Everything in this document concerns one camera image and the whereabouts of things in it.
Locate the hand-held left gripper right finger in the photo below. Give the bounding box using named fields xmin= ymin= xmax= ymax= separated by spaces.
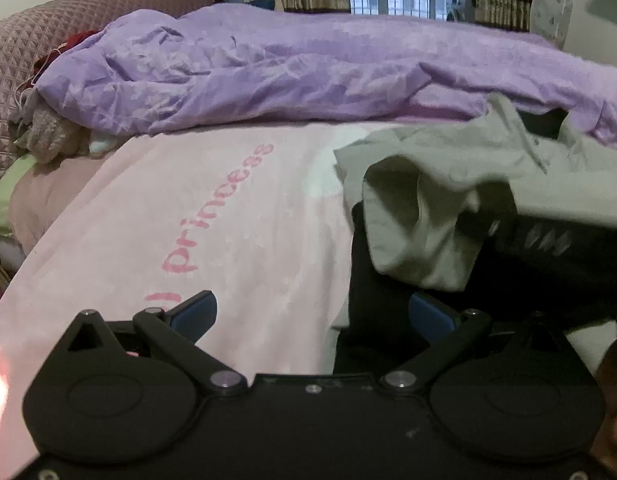
xmin=379 ymin=292 xmax=570 ymax=394

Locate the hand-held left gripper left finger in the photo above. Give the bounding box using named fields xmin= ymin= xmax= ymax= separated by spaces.
xmin=62 ymin=290 xmax=249 ymax=396

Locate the grey-green jacket with black lining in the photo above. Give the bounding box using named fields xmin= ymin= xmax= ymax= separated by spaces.
xmin=331 ymin=92 xmax=617 ymax=376

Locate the pink printed bed sheet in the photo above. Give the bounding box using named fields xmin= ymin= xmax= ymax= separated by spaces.
xmin=0 ymin=120 xmax=617 ymax=478

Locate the dusty pink pillow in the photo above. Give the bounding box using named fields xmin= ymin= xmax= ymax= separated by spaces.
xmin=8 ymin=157 xmax=120 ymax=257

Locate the pale blue white cloth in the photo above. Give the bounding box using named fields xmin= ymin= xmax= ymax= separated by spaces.
xmin=88 ymin=132 xmax=130 ymax=157

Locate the light green pillow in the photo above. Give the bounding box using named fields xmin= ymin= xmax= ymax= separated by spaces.
xmin=0 ymin=152 xmax=39 ymax=241

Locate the beige plush toy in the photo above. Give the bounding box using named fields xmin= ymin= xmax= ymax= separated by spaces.
xmin=11 ymin=94 xmax=92 ymax=164

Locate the purple duvet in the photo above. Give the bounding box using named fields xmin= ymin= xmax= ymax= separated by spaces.
xmin=32 ymin=2 xmax=617 ymax=143

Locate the pink quilted headboard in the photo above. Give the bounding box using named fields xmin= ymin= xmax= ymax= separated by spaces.
xmin=0 ymin=0 xmax=215 ymax=192

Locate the white speckled upright cushion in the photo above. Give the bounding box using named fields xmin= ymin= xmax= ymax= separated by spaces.
xmin=530 ymin=0 xmax=573 ymax=52

